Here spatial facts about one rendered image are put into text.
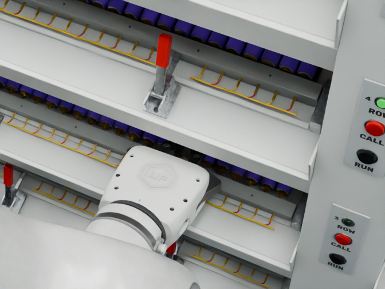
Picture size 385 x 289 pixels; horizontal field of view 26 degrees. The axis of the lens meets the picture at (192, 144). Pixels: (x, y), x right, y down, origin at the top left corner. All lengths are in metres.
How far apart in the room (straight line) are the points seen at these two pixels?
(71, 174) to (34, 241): 0.40
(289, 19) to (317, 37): 0.03
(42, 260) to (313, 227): 0.34
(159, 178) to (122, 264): 0.22
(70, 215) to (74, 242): 0.56
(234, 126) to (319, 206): 0.12
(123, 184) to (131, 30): 0.17
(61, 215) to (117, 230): 0.43
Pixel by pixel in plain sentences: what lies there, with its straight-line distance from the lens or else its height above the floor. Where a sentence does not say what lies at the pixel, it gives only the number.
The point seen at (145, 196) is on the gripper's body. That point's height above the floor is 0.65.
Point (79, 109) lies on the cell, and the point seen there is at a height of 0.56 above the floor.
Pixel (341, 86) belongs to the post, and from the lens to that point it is 0.73.
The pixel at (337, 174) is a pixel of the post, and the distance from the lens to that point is 0.83.
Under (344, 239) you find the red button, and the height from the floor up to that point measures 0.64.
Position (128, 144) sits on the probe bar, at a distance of 1.06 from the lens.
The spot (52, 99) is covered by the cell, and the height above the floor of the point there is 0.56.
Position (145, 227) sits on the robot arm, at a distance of 0.87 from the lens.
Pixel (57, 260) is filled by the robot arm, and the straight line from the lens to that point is 0.71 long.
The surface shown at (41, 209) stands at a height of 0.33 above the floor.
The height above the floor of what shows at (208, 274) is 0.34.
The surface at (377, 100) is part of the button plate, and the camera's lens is 0.72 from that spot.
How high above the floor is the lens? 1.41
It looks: 53 degrees down
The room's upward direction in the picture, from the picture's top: straight up
